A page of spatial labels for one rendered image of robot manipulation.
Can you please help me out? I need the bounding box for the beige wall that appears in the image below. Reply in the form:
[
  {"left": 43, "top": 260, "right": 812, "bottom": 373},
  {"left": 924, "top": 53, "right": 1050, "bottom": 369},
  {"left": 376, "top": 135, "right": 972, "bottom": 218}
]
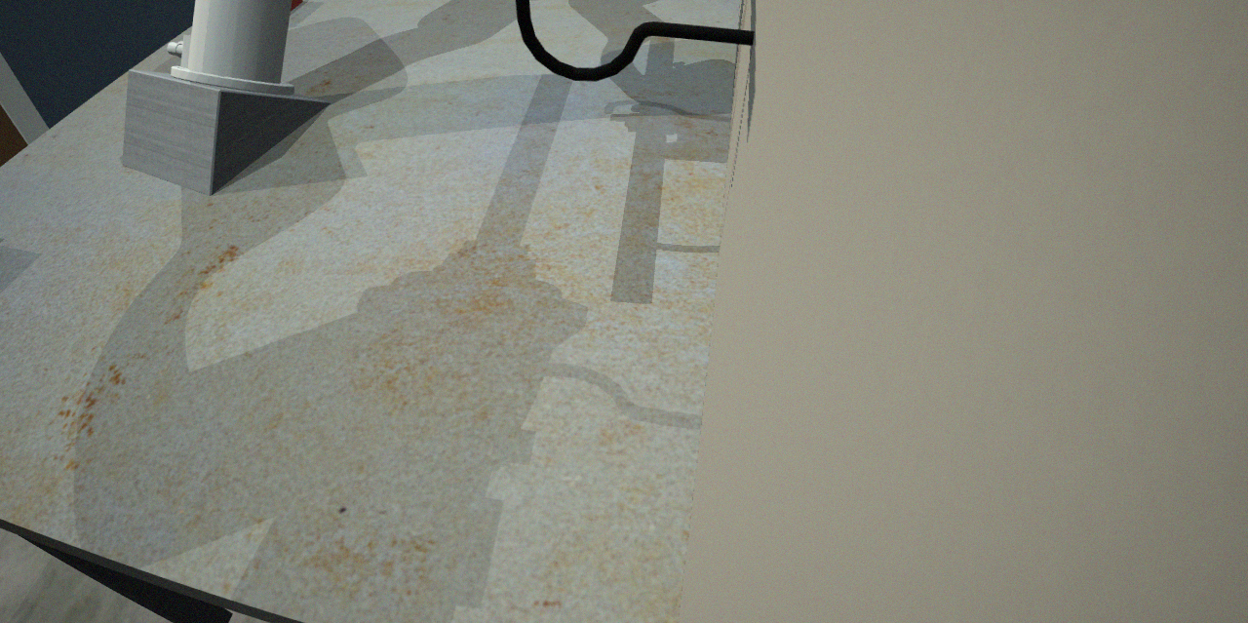
[{"left": 678, "top": 0, "right": 1248, "bottom": 623}]

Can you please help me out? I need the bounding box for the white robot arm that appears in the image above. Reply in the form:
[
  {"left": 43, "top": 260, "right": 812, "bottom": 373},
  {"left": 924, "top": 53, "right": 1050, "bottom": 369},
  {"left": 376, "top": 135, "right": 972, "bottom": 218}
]
[{"left": 167, "top": 0, "right": 295, "bottom": 96}]

